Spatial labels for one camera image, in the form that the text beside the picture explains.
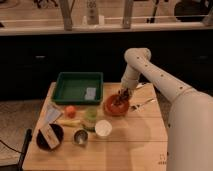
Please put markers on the green plastic tray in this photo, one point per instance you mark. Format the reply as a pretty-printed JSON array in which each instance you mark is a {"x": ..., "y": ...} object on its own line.
[{"x": 70, "y": 88}]

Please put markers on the wooden block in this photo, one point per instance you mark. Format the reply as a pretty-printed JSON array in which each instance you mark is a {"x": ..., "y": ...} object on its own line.
[{"x": 50, "y": 136}]

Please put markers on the dark grape bunch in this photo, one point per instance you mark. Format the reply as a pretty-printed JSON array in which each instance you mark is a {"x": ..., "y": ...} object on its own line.
[{"x": 121, "y": 98}]

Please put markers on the black bowl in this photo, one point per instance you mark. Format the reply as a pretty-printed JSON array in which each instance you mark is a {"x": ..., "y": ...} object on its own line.
[{"x": 42, "y": 143}]

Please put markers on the white card in tray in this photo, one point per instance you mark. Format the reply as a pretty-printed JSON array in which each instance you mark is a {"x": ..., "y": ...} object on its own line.
[{"x": 90, "y": 93}]

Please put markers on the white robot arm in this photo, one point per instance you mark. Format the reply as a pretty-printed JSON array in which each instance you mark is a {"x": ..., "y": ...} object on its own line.
[{"x": 190, "y": 121}]

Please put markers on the yellow banana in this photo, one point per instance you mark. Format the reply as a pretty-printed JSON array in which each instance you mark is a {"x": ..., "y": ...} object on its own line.
[{"x": 69, "y": 123}]

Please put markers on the white paper packet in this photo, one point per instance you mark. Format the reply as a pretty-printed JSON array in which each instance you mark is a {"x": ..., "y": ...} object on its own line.
[{"x": 52, "y": 114}]

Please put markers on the red bowl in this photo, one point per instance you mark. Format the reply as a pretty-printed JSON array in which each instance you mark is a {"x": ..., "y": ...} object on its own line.
[{"x": 113, "y": 108}]

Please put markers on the orange fruit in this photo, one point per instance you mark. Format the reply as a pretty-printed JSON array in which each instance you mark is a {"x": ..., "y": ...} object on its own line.
[{"x": 70, "y": 111}]

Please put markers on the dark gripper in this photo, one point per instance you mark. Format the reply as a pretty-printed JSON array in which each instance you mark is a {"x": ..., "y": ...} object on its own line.
[{"x": 126, "y": 92}]

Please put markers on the small metal cup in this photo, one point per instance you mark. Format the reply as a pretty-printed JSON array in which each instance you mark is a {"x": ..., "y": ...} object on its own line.
[{"x": 81, "y": 137}]

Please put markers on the white cup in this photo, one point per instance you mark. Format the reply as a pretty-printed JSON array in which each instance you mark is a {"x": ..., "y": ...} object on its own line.
[{"x": 103, "y": 128}]

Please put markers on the black bar at table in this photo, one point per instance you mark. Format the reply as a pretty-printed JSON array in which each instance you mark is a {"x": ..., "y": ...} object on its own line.
[{"x": 27, "y": 139}]

